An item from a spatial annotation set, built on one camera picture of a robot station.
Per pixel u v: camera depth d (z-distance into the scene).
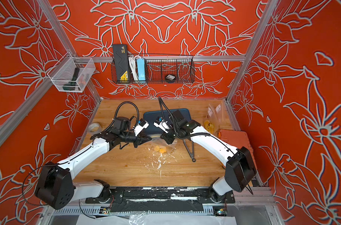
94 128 1.01
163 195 0.74
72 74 0.91
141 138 0.70
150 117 0.71
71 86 0.79
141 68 0.90
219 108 0.97
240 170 0.40
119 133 0.64
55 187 0.40
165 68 0.96
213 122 0.85
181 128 0.59
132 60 0.87
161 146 0.82
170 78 0.95
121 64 0.88
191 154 0.87
